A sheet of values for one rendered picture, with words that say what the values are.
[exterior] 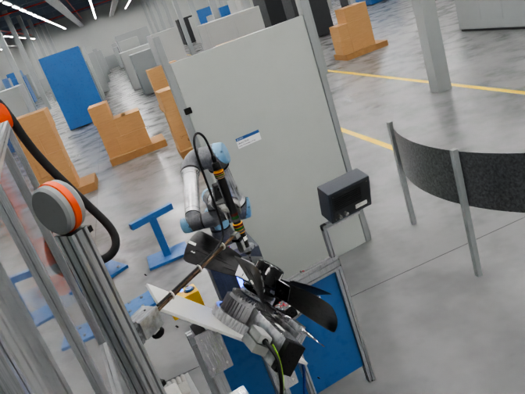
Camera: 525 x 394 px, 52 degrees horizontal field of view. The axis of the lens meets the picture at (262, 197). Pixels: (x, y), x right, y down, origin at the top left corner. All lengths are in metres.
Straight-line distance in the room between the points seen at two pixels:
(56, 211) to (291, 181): 2.96
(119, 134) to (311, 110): 7.49
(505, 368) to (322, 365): 1.00
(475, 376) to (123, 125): 9.27
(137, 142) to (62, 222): 9.90
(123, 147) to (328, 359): 8.86
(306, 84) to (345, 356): 2.13
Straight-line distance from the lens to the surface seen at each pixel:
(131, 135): 11.46
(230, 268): 2.23
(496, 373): 3.37
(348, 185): 2.83
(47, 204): 1.64
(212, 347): 2.21
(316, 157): 4.44
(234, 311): 2.22
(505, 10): 12.55
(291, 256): 4.54
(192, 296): 2.66
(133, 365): 1.84
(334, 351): 3.21
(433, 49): 8.83
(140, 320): 1.84
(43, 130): 10.07
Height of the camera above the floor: 2.26
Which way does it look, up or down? 20 degrees down
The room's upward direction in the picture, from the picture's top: 19 degrees counter-clockwise
